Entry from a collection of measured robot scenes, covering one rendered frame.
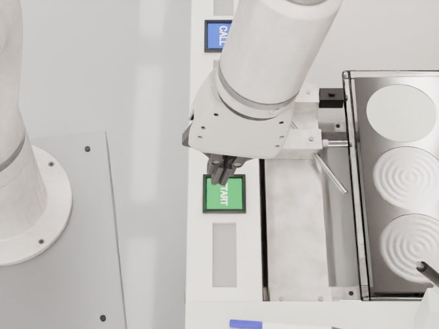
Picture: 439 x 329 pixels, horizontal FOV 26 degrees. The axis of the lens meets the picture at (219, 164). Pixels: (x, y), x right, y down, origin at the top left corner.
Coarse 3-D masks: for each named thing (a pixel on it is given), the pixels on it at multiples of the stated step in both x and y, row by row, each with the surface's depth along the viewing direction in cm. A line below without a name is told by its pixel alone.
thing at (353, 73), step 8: (352, 72) 140; (360, 72) 140; (368, 72) 140; (376, 72) 140; (384, 72) 140; (392, 72) 140; (400, 72) 140; (408, 72) 140; (416, 72) 140; (424, 72) 140; (432, 72) 140
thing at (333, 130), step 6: (318, 126) 142; (324, 126) 142; (330, 126) 142; (336, 126) 142; (342, 126) 142; (324, 132) 141; (330, 132) 141; (336, 132) 141; (342, 132) 141; (324, 138) 143; (330, 138) 143; (336, 138) 143; (342, 138) 143
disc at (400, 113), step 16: (384, 96) 139; (400, 96) 139; (416, 96) 139; (368, 112) 137; (384, 112) 137; (400, 112) 137; (416, 112) 137; (432, 112) 137; (384, 128) 136; (400, 128) 136; (416, 128) 136; (432, 128) 136
